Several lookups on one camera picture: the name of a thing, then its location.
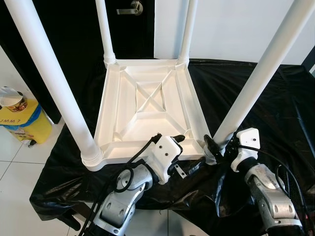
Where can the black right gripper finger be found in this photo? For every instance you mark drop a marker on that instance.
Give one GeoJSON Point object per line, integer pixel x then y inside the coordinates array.
{"type": "Point", "coordinates": [212, 146]}

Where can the white plastic table leg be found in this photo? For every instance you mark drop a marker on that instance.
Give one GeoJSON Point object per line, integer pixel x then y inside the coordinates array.
{"type": "Point", "coordinates": [188, 29]}
{"type": "Point", "coordinates": [105, 29]}
{"type": "Point", "coordinates": [261, 73]}
{"type": "Point", "coordinates": [49, 73]}

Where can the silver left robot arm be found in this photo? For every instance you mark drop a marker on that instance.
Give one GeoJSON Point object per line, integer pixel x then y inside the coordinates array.
{"type": "Point", "coordinates": [120, 201]}

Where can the black plastic table sheet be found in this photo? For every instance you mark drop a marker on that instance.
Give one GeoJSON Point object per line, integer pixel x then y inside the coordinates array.
{"type": "Point", "coordinates": [197, 196]}

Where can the black door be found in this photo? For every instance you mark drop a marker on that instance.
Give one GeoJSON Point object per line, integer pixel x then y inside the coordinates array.
{"type": "Point", "coordinates": [74, 29]}

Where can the yellow cardboard box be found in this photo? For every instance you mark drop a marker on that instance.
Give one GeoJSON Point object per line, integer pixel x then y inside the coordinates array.
{"type": "Point", "coordinates": [27, 125]}

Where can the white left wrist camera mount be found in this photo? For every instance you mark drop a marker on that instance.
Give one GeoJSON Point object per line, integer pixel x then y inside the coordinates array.
{"type": "Point", "coordinates": [163, 155]}

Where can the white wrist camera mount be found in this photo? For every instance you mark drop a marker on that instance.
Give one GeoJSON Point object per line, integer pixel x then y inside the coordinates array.
{"type": "Point", "coordinates": [163, 155]}
{"type": "Point", "coordinates": [247, 142]}

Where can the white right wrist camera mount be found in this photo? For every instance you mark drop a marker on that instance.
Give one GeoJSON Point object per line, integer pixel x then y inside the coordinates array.
{"type": "Point", "coordinates": [247, 142]}

